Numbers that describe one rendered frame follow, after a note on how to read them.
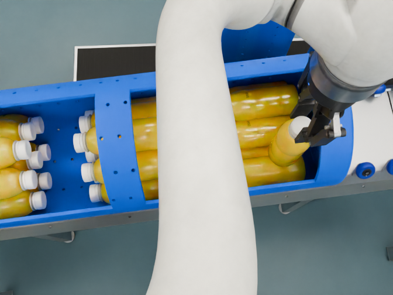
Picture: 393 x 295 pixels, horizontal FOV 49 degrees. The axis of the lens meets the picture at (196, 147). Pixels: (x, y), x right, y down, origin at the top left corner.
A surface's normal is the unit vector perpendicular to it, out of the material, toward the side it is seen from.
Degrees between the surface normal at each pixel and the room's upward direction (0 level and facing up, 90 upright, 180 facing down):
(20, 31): 0
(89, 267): 0
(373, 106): 0
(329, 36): 85
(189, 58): 18
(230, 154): 40
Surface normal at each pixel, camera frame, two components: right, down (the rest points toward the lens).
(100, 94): -0.06, -0.67
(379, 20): -0.63, 0.62
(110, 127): 0.01, -0.21
